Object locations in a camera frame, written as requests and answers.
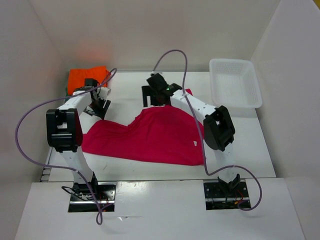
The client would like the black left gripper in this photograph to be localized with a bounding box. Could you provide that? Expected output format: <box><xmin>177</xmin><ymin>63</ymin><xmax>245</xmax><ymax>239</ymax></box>
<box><xmin>84</xmin><ymin>95</ymin><xmax>111</xmax><ymax>120</ymax></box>

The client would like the orange t-shirt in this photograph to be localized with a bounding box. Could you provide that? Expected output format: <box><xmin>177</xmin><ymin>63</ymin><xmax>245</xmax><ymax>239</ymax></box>
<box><xmin>67</xmin><ymin>66</ymin><xmax>110</xmax><ymax>96</ymax></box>

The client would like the pink t-shirt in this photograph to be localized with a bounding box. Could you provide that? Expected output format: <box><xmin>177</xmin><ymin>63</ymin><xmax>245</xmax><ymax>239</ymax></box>
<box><xmin>81</xmin><ymin>88</ymin><xmax>206</xmax><ymax>167</ymax></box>

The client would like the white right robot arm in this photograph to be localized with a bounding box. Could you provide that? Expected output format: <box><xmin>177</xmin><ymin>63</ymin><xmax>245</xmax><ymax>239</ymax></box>
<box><xmin>141</xmin><ymin>73</ymin><xmax>240</xmax><ymax>197</ymax></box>

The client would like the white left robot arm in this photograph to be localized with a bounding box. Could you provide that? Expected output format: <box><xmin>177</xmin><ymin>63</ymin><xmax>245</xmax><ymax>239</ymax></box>
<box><xmin>46</xmin><ymin>78</ymin><xmax>111</xmax><ymax>200</ymax></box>

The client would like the white plastic basket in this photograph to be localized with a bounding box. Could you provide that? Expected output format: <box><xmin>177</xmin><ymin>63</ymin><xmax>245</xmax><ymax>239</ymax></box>
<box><xmin>209</xmin><ymin>58</ymin><xmax>263</xmax><ymax>109</ymax></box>

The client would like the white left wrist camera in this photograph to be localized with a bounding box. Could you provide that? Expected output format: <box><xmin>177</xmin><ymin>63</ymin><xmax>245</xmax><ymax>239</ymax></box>
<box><xmin>96</xmin><ymin>87</ymin><xmax>111</xmax><ymax>99</ymax></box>

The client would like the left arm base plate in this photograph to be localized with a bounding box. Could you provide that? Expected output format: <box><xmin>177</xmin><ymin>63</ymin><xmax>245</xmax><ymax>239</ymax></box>
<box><xmin>61</xmin><ymin>181</ymin><xmax>117</xmax><ymax>213</ymax></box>

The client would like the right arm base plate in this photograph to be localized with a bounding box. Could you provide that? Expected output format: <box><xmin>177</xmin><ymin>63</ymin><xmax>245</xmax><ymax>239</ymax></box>
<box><xmin>203</xmin><ymin>180</ymin><xmax>251</xmax><ymax>211</ymax></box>

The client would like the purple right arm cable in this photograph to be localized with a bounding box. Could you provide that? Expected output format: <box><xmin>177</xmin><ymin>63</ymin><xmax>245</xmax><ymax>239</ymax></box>
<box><xmin>152</xmin><ymin>49</ymin><xmax>263</xmax><ymax>212</ymax></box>

